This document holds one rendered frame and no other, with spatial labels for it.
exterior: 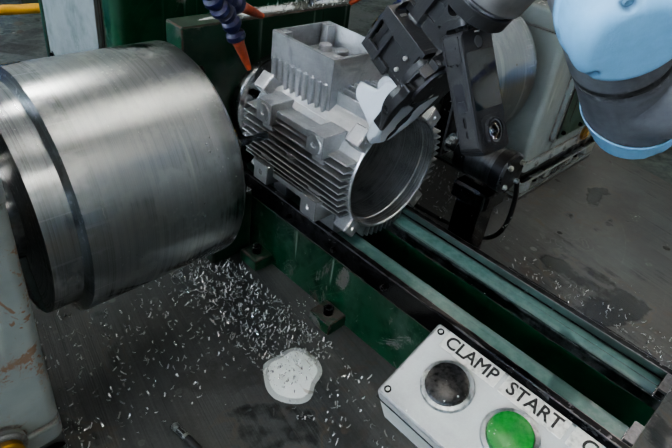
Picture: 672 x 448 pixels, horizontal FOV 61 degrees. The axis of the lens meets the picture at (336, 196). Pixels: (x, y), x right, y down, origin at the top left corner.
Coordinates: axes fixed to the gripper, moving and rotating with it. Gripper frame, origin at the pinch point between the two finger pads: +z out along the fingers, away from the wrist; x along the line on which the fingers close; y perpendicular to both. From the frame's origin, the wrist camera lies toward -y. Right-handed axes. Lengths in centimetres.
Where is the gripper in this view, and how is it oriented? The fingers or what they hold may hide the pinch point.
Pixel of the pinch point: (380, 139)
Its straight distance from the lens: 64.4
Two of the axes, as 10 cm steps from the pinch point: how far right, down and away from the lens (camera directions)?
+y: -5.4, -8.2, 2.1
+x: -7.2, 3.1, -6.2
